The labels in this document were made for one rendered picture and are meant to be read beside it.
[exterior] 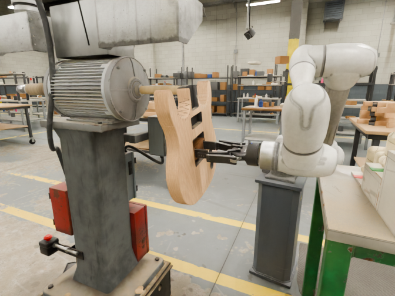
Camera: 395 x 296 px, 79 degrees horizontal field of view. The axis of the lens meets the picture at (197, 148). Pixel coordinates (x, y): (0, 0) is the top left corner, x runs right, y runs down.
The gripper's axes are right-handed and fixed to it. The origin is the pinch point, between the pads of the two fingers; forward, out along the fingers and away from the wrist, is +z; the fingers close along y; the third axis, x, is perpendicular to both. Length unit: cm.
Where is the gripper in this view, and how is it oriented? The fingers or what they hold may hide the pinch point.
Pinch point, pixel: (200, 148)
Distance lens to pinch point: 83.5
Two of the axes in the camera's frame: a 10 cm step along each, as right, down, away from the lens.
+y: 3.9, -3.8, 8.4
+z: -9.2, -0.9, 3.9
